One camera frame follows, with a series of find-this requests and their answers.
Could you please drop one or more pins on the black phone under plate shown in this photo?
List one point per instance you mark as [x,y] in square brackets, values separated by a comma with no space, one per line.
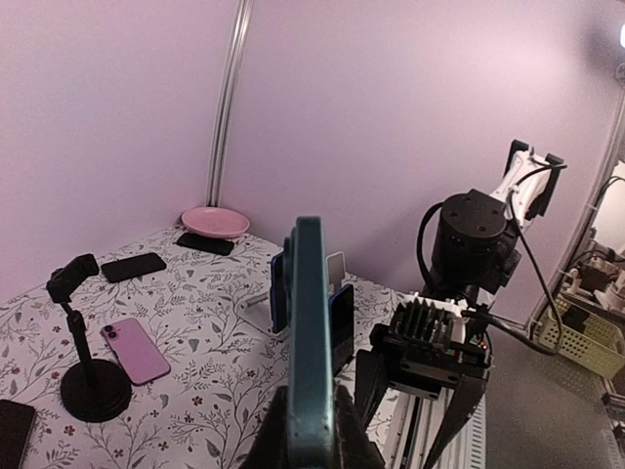
[198,242]

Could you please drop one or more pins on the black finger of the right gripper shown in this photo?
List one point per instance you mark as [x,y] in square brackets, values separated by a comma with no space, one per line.
[371,384]

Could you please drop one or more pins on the blue-edged phone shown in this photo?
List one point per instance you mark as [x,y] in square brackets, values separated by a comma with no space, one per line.
[341,311]
[279,301]

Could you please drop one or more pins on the pink plate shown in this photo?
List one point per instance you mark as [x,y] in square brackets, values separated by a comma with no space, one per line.
[215,222]

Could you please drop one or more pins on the floral patterned table mat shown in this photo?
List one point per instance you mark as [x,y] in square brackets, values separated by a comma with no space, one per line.
[205,413]

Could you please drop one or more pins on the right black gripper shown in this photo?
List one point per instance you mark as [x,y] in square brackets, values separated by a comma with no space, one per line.
[474,248]

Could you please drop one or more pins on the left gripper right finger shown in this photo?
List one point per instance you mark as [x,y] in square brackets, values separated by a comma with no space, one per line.
[352,448]

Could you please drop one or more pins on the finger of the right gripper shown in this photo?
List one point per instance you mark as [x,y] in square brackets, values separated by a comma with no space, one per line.
[461,408]

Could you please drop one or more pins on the pink smartphone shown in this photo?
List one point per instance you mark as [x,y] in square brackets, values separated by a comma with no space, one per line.
[135,351]

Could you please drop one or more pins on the right aluminium frame post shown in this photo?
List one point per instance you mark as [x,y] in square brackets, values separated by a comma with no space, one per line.
[220,141]

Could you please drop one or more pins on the black phone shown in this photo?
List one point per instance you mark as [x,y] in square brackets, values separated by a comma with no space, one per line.
[198,242]
[310,404]
[17,422]
[132,267]

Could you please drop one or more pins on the white folding stand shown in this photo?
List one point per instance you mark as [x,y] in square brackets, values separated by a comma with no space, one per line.
[256,311]
[336,271]

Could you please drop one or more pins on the aluminium front rail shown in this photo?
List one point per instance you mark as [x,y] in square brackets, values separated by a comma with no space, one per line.
[404,429]

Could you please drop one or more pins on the perforated plastic storage basket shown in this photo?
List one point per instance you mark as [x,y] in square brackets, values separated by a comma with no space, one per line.
[587,339]

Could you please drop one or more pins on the right tall black phone stand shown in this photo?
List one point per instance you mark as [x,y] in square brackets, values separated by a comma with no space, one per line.
[92,390]

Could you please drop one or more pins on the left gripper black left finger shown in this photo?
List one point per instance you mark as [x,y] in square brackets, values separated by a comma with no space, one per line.
[269,450]

